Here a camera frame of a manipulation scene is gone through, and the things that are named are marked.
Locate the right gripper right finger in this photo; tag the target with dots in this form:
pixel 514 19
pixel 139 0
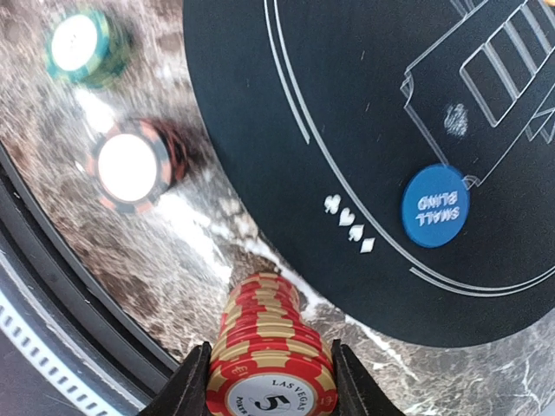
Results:
pixel 358 392

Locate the orange black poker chip stack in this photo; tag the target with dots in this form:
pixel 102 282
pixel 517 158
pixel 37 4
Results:
pixel 135 162

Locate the round black poker mat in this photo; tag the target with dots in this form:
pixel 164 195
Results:
pixel 321 112

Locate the white slotted cable duct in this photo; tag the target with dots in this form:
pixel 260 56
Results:
pixel 47 363

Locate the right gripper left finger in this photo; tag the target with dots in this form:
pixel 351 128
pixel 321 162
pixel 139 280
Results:
pixel 185 392

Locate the green poker chip stack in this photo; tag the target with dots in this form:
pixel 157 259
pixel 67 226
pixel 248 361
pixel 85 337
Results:
pixel 88 48

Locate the red poker chip stack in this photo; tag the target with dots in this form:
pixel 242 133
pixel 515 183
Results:
pixel 267 360

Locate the blue small blind button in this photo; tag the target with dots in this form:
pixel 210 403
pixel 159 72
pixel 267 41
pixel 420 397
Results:
pixel 435 205

